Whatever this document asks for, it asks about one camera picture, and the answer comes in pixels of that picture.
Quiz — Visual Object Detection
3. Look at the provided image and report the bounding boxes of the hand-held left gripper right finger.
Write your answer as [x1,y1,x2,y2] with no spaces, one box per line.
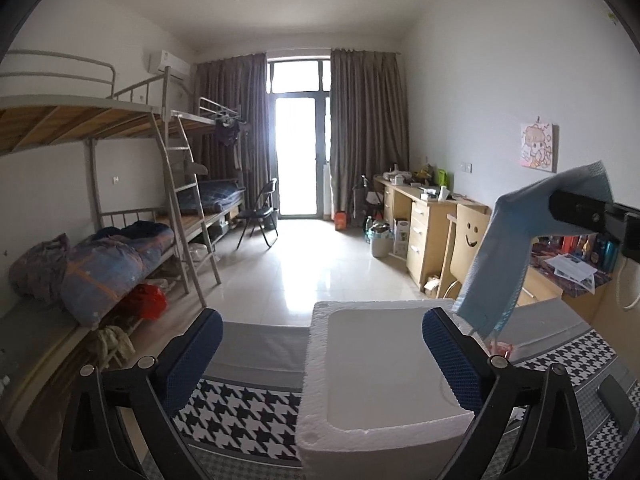
[421,307,591,480]

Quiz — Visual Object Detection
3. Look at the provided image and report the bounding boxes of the white printed paper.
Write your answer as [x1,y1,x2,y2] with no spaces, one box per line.
[542,252,598,295]

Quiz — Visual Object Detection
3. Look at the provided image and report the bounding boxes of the white air conditioner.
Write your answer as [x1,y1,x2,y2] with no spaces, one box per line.
[144,49,192,81]

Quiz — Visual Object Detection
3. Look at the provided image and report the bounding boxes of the light wooden desk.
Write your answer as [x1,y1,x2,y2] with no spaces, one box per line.
[374,175,491,286]

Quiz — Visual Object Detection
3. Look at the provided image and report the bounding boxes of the blue face mask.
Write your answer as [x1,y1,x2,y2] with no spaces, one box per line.
[452,160,615,338]

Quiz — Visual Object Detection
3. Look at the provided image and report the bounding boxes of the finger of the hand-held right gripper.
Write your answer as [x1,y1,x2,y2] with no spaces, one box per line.
[548,188,614,234]

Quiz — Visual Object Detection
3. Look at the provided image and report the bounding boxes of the blue plaid quilt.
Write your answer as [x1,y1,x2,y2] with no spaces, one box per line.
[62,221,176,328]

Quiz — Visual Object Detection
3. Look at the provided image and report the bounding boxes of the black smartphone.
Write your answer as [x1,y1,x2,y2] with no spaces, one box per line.
[597,375,633,421]

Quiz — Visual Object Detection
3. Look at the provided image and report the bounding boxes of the metal bunk bed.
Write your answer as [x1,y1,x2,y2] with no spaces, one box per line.
[165,97,248,256]
[0,50,223,361]

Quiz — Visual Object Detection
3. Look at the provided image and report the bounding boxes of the black folding chair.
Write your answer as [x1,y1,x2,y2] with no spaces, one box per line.
[235,178,279,250]

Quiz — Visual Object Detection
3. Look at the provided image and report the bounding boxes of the beige cloth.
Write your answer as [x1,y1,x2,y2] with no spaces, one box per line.
[95,325,133,366]

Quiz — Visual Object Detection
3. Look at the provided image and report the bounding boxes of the blue folded bedding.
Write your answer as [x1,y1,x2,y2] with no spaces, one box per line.
[177,180,246,215]

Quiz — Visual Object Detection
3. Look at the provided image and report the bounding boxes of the white carton box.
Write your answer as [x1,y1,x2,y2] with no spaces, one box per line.
[392,217,411,256]

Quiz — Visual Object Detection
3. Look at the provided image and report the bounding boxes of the brown curtain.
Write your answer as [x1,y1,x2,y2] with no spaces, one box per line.
[195,52,273,211]
[330,47,411,221]

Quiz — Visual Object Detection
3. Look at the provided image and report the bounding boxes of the dark hanging clothes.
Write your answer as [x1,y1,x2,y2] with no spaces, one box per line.
[212,115,248,146]

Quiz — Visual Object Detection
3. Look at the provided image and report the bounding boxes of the red plastic bag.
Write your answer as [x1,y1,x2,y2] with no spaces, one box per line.
[120,283,167,322]

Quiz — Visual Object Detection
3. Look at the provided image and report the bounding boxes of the white cable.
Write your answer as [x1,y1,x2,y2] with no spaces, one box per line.
[616,255,640,309]

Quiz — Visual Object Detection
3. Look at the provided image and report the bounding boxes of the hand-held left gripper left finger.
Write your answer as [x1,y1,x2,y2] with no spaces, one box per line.
[59,308,224,480]

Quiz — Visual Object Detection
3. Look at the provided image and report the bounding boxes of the houndstooth tablecloth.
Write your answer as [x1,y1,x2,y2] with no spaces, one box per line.
[115,297,640,480]

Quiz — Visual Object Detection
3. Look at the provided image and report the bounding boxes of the wooden chair with smiley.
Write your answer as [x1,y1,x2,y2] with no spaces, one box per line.
[440,203,493,301]

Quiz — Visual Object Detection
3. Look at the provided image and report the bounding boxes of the glass balcony door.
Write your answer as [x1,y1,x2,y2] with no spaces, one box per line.
[267,59,333,220]

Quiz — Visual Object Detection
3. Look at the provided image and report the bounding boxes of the purple grey cloth bundle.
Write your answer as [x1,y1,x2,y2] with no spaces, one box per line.
[9,232,71,306]

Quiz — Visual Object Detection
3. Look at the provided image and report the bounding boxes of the white foam box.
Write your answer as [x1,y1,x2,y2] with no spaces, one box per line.
[295,300,476,480]

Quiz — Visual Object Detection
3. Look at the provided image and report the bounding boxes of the row of toiletry bottles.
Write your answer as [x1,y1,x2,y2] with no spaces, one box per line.
[532,234,621,266]

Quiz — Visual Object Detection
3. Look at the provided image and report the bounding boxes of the wooden desk with patterned cover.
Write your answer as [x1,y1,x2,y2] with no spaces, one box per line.
[515,240,613,321]

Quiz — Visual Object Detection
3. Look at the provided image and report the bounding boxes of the pink wall poster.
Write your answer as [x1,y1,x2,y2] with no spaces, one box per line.
[519,121,560,172]

